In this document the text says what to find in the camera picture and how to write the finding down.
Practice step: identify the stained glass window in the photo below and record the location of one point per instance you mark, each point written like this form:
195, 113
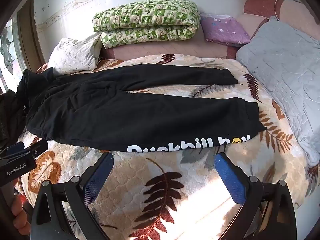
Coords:
7, 52

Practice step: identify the person's left hand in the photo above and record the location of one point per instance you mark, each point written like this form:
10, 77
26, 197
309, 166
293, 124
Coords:
21, 217

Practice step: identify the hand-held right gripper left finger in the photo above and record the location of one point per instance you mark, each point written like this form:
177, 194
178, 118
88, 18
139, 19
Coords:
96, 180

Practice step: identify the leaf print blanket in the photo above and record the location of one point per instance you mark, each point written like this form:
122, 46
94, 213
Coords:
175, 180

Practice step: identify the brown padded headboard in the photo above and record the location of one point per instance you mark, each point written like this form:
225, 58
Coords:
295, 12

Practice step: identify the grey quilted blanket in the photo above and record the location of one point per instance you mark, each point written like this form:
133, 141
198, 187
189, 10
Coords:
287, 75

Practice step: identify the dark cloth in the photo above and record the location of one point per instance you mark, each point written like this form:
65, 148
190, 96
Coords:
10, 120

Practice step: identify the black pants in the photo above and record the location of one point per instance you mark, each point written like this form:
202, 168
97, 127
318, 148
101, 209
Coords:
125, 112

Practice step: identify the green checked folded quilt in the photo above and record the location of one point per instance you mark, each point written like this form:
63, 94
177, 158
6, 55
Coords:
145, 20

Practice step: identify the pink bed sheet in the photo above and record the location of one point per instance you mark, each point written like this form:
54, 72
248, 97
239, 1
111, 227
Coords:
175, 47

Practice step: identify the purple flowered cushion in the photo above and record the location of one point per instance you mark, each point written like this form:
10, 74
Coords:
225, 31

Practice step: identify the white pillow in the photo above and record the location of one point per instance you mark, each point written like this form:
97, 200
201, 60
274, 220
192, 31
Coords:
75, 55

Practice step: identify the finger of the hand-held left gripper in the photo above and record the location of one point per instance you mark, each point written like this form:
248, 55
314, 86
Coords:
15, 147
37, 148

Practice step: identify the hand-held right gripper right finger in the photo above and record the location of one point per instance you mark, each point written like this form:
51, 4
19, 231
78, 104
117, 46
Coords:
230, 177

